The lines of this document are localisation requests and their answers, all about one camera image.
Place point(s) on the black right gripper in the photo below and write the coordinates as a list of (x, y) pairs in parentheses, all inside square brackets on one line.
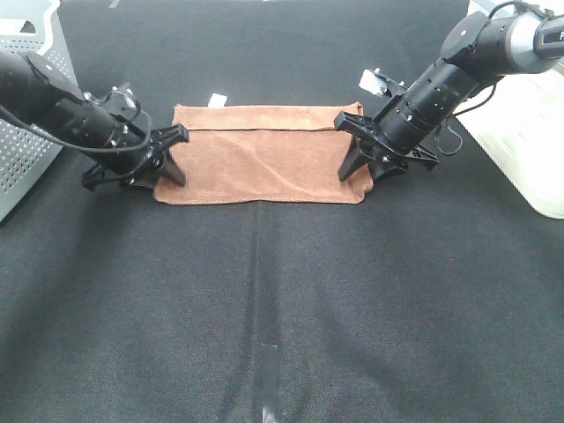
[(392, 138)]

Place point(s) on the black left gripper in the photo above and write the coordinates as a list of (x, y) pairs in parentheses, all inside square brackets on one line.
[(143, 166)]

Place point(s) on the brown microfiber towel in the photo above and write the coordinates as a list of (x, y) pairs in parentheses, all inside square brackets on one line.
[(239, 154)]

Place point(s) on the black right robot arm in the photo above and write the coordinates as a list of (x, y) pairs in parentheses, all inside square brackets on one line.
[(478, 52)]

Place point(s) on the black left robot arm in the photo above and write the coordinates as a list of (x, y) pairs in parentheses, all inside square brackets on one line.
[(114, 131)]

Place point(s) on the pale green plastic bin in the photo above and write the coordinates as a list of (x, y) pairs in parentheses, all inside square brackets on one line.
[(521, 130)]

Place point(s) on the black fabric table cover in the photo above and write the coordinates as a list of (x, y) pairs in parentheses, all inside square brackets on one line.
[(437, 299)]

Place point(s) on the grey perforated plastic basket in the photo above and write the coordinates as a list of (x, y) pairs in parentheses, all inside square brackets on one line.
[(25, 26)]

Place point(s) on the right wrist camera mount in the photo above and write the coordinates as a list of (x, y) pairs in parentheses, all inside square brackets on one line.
[(374, 82)]

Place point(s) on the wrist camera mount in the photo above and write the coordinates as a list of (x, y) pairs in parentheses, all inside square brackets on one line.
[(120, 100), (374, 82)]

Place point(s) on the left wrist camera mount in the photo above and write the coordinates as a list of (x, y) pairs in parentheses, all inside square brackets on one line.
[(120, 100)]

